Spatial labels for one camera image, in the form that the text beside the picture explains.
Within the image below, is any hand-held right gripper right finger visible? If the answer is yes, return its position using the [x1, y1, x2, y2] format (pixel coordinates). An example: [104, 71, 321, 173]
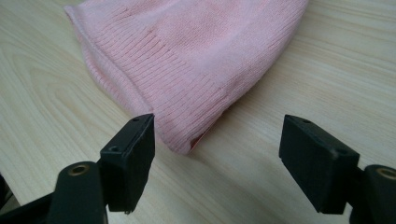
[278, 114, 361, 216]

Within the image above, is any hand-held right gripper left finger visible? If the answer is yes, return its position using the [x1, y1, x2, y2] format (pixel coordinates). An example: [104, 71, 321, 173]
[98, 113, 156, 215]

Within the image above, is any pink knitted garment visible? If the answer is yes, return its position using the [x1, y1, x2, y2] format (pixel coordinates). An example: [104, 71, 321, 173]
[64, 0, 310, 156]

